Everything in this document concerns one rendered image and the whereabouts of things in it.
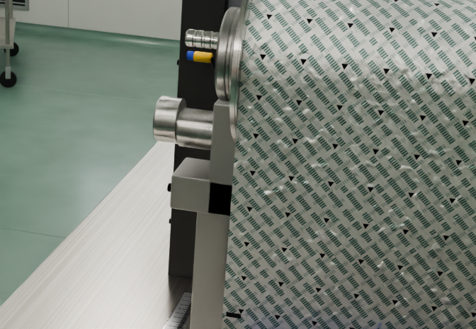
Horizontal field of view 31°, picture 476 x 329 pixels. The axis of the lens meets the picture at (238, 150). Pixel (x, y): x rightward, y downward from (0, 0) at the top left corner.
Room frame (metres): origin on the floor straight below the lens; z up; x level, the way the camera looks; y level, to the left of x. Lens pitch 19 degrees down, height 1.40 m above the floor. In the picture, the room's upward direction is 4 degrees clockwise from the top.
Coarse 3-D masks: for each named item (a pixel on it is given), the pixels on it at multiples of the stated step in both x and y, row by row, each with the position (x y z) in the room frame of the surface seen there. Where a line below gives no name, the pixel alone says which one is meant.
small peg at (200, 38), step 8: (192, 32) 0.65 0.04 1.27; (200, 32) 0.65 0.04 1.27; (208, 32) 0.65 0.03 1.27; (216, 32) 0.65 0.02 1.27; (192, 40) 0.65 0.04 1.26; (200, 40) 0.65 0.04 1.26; (208, 40) 0.64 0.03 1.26; (216, 40) 0.64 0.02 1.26; (208, 48) 0.65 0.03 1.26; (216, 48) 0.65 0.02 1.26
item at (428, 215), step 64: (256, 192) 0.60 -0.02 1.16; (320, 192) 0.59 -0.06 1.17; (384, 192) 0.58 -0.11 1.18; (448, 192) 0.57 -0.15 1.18; (256, 256) 0.60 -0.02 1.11; (320, 256) 0.59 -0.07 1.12; (384, 256) 0.58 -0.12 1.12; (448, 256) 0.57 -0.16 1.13; (256, 320) 0.59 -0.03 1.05; (320, 320) 0.59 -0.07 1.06; (384, 320) 0.58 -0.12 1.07; (448, 320) 0.57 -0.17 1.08
